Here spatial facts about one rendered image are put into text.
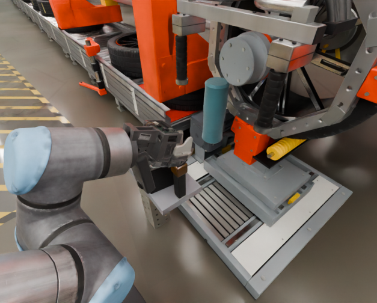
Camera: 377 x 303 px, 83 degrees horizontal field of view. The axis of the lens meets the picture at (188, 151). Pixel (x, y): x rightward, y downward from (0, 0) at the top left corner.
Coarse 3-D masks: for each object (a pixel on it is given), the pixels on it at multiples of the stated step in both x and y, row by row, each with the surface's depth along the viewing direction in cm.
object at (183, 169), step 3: (183, 165) 64; (186, 165) 64; (171, 168) 66; (174, 168) 64; (177, 168) 63; (180, 168) 63; (183, 168) 64; (186, 168) 65; (174, 171) 65; (177, 171) 63; (180, 171) 64; (183, 171) 65; (186, 171) 66; (177, 174) 64; (180, 174) 65
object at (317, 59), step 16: (320, 0) 59; (240, 32) 87; (320, 64) 65; (336, 64) 62; (288, 80) 75; (304, 80) 71; (256, 96) 91; (288, 96) 79; (288, 112) 83; (304, 112) 78
